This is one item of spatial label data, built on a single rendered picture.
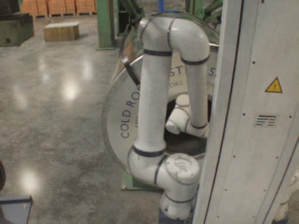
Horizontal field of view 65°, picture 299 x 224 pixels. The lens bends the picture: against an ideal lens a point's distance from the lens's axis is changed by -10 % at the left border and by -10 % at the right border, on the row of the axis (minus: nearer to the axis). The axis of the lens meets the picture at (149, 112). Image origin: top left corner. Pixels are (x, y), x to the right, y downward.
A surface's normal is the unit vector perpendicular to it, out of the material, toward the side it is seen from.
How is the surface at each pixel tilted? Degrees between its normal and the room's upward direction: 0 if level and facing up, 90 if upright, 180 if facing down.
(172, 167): 8
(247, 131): 90
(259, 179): 90
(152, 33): 80
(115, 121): 90
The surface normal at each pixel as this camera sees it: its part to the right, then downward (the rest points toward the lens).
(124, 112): 0.01, 0.50
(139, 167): -0.48, 0.29
